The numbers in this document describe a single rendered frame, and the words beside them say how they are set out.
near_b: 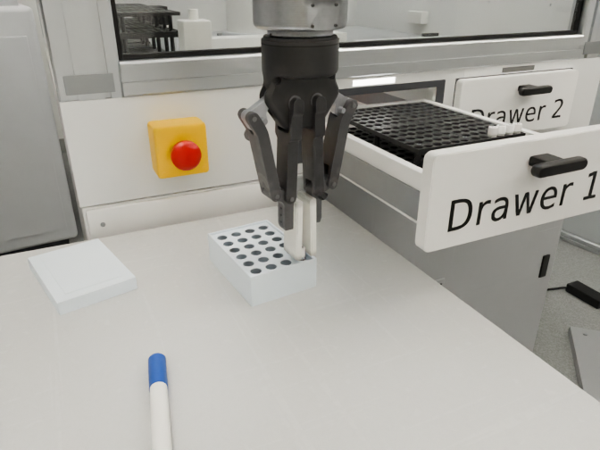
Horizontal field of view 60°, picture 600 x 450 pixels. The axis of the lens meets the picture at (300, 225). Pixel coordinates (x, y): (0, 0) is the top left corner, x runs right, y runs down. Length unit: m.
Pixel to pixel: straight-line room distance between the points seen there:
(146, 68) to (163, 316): 0.33
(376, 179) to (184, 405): 0.35
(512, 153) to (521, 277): 0.75
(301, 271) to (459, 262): 0.61
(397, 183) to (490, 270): 0.65
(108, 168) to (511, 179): 0.52
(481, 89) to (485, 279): 0.45
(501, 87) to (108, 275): 0.74
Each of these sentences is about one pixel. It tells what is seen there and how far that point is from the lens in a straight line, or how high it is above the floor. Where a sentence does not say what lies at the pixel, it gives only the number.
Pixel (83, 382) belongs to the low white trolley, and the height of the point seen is 0.76.
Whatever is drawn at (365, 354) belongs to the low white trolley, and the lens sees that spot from 0.52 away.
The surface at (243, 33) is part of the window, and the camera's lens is 0.79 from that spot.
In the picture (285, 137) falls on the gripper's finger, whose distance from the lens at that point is 0.53.
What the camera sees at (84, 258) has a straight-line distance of 0.69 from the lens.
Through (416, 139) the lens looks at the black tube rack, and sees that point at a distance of 0.69.
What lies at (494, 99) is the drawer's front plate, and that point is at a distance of 1.03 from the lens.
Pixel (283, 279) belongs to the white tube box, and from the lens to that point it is 0.58.
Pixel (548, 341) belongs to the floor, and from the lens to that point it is 1.95.
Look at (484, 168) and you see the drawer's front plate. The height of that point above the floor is 0.91.
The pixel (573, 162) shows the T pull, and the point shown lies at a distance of 0.63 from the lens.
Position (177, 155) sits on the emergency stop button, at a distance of 0.70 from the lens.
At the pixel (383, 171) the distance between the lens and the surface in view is 0.65.
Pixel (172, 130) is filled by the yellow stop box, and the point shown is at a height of 0.91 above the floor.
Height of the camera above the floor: 1.09
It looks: 25 degrees down
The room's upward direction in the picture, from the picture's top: straight up
